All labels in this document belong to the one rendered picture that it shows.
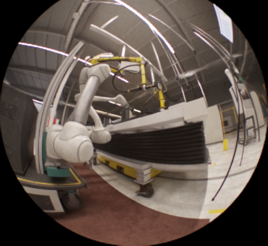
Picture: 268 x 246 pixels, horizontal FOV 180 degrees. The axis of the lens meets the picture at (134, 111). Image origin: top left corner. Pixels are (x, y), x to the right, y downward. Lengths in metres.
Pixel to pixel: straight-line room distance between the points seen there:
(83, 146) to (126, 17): 9.74
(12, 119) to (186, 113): 1.01
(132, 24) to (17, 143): 9.89
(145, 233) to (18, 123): 1.00
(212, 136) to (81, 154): 5.38
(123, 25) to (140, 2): 2.96
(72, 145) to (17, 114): 0.47
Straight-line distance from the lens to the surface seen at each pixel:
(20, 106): 0.70
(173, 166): 0.84
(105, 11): 9.98
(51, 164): 0.63
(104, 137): 0.67
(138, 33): 9.96
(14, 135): 0.70
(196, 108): 0.46
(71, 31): 8.58
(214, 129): 5.41
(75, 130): 0.44
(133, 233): 0.75
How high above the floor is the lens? 0.66
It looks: 20 degrees up
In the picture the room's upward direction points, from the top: straight up
